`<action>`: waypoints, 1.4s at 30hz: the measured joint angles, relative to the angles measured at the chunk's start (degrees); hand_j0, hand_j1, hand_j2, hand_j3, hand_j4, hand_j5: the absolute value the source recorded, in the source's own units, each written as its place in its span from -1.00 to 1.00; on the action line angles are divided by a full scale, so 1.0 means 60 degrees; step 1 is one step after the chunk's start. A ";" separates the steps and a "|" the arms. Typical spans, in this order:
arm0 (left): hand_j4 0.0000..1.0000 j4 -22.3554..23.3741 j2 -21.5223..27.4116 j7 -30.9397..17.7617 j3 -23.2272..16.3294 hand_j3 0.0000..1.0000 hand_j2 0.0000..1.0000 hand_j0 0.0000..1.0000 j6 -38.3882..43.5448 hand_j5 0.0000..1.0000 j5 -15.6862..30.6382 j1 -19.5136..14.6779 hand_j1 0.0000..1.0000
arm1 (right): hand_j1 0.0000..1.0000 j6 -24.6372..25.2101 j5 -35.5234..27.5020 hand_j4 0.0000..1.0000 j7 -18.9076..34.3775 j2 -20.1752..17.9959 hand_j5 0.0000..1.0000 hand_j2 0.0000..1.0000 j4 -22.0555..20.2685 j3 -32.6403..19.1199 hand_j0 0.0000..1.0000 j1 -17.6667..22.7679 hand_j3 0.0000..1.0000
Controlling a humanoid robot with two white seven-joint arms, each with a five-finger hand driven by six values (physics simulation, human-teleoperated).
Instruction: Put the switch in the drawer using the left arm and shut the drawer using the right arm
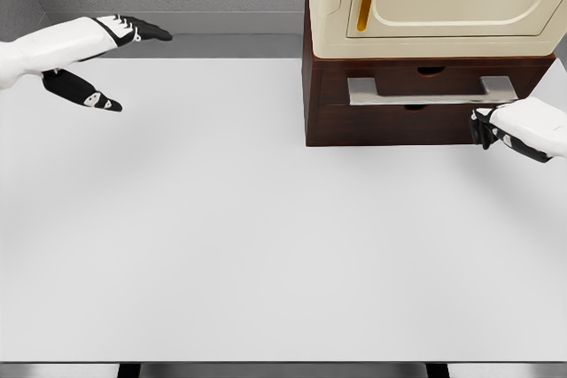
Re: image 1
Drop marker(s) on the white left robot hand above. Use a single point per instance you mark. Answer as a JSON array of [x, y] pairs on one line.
[[84, 39]]

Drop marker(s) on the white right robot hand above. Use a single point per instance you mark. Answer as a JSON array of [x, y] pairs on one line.
[[536, 125]]

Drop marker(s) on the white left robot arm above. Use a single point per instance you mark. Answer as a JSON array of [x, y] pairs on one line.
[[15, 64]]

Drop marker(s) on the dark brown wooden drawer cabinet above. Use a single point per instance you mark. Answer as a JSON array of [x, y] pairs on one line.
[[312, 99]]

